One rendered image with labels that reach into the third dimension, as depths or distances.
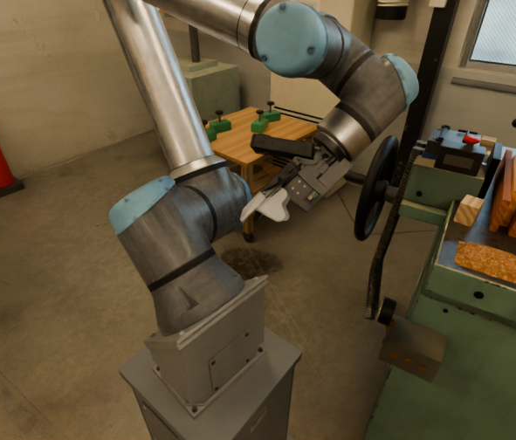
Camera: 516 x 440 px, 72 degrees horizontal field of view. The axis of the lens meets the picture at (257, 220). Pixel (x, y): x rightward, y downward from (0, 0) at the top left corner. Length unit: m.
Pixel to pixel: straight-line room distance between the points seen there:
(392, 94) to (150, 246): 0.49
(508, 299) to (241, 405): 0.53
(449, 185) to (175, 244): 0.56
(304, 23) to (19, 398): 1.56
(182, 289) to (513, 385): 0.75
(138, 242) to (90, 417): 0.97
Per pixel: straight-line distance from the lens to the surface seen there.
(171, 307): 0.67
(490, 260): 0.68
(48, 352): 1.78
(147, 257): 0.68
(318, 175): 0.62
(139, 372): 0.91
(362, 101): 0.62
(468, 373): 1.02
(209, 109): 2.71
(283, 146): 0.63
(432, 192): 0.84
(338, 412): 1.47
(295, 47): 0.52
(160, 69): 0.86
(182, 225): 0.68
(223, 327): 0.69
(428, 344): 0.91
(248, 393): 0.85
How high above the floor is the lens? 1.29
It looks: 36 degrees down
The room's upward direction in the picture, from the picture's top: straight up
